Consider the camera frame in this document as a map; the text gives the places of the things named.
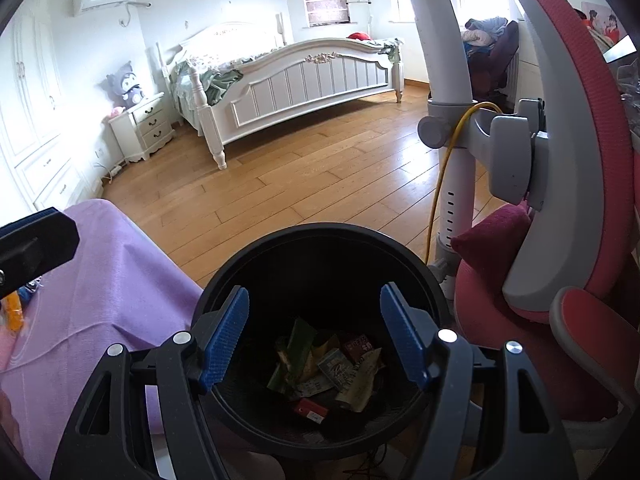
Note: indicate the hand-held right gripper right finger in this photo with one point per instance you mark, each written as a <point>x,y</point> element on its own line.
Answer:
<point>405,342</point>

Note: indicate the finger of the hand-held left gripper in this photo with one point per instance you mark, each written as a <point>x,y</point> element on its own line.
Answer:
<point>40,245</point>

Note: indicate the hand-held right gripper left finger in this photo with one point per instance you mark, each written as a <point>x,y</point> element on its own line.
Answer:
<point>225,342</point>

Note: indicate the orange plastic packet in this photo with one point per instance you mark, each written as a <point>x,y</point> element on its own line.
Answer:
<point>12,312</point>

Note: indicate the green and blue drink carton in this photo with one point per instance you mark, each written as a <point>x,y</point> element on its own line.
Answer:
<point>332,367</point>

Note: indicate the black round bin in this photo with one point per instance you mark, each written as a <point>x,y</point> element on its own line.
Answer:
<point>320,270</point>

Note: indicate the red snack box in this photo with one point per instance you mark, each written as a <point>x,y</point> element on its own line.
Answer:
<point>360,347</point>
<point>312,410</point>

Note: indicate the green packet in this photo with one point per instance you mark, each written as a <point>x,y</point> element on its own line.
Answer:
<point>295,350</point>

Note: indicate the purple tablecloth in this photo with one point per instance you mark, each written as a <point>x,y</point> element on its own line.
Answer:
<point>110,285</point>

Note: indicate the yellow packet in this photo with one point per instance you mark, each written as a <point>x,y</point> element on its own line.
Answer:
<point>322,347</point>

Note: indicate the white power strip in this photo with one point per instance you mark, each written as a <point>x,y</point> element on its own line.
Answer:
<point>112,172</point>

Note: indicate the dark red cushion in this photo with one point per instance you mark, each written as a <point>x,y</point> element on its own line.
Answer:
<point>495,240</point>

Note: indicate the small pink plush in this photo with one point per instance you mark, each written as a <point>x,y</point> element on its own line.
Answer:
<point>114,112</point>

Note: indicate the white nightstand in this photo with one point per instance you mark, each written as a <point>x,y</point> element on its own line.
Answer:
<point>145,125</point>

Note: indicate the white wardrobe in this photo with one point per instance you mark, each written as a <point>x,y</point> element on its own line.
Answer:
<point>30,85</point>

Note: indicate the purple plush toy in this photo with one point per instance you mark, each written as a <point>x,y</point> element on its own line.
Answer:
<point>127,87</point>

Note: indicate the green floral bedspread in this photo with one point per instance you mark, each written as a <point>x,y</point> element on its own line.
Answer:
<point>215,82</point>

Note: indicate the pink and grey chair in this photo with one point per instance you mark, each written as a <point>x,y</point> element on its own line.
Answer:
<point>590,160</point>

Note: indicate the white wooden bed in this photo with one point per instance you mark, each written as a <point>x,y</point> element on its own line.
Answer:
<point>310,85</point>

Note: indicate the brown armchair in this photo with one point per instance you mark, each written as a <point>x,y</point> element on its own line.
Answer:
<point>500,70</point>

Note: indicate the green cloth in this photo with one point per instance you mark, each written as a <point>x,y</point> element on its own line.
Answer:
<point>390,49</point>

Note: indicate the red cloth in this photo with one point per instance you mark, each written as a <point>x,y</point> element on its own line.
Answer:
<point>360,36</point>

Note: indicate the pile of clothes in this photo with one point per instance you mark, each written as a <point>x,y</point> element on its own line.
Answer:
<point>482,32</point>

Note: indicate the wall poster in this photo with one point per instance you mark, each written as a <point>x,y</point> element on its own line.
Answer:
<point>602,22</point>

